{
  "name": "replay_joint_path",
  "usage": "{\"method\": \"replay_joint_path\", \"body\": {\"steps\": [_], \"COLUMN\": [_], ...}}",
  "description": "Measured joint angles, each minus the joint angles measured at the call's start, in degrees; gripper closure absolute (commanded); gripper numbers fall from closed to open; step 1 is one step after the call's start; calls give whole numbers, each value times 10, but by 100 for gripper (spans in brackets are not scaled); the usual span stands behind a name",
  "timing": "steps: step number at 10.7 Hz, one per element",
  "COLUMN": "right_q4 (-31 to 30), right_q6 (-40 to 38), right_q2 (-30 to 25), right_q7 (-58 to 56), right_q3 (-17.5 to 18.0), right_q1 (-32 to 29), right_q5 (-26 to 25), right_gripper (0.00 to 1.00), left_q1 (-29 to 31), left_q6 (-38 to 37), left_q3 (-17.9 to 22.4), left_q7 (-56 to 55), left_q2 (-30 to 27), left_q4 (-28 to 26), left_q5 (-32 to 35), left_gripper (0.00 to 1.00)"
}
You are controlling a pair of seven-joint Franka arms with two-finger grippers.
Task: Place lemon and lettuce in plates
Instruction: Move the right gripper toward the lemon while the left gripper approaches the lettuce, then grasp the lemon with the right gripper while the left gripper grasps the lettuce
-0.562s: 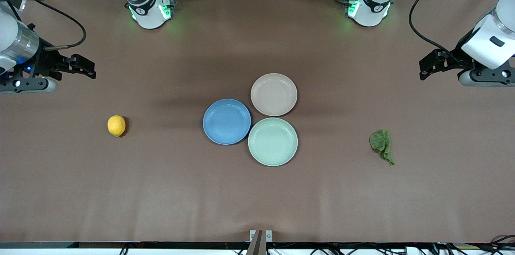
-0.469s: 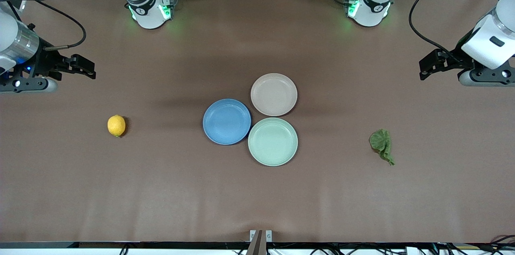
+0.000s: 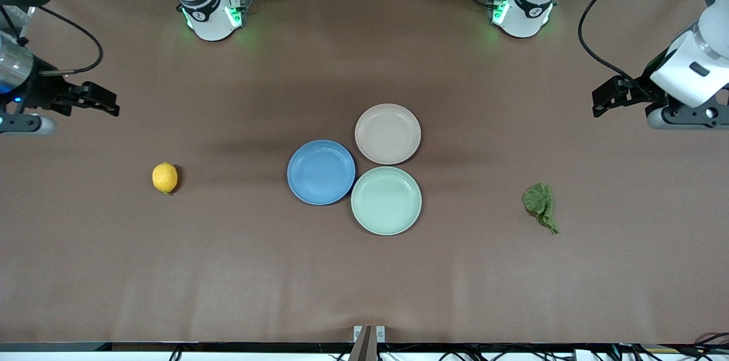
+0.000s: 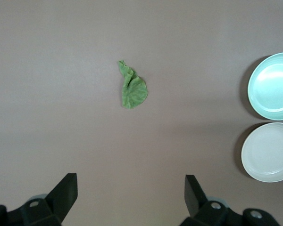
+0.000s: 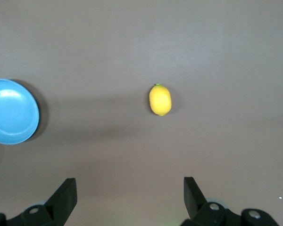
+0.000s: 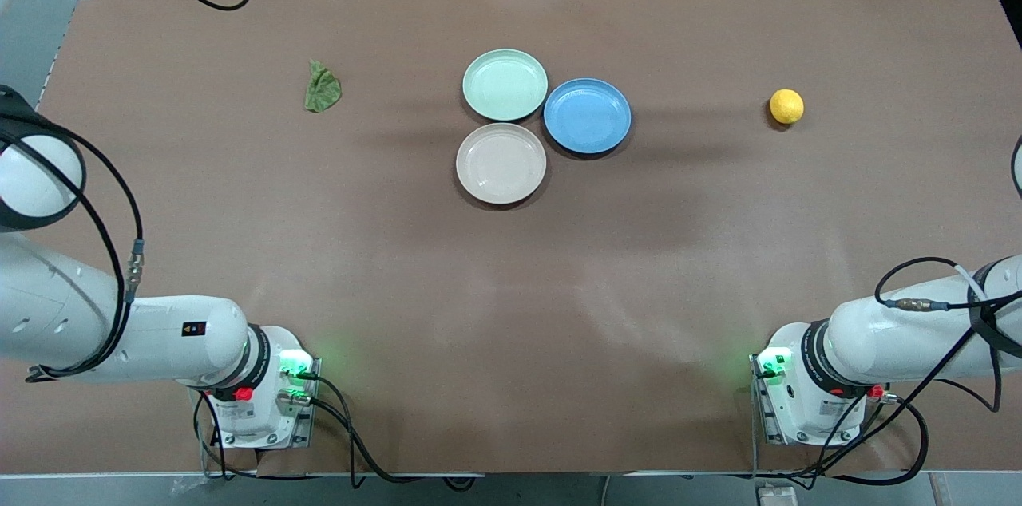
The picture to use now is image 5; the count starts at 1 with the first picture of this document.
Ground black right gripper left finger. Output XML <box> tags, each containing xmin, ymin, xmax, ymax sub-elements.
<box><xmin>20</xmin><ymin>178</ymin><xmax>77</xmax><ymax>226</ymax></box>

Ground yellow lemon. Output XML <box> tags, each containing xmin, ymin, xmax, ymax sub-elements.
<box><xmin>149</xmin><ymin>82</ymin><xmax>173</xmax><ymax>117</ymax></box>

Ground blue round plate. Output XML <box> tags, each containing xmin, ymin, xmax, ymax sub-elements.
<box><xmin>0</xmin><ymin>78</ymin><xmax>40</xmax><ymax>145</ymax></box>

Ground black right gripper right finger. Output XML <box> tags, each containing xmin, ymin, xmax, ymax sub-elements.
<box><xmin>180</xmin><ymin>177</ymin><xmax>241</xmax><ymax>226</ymax></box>

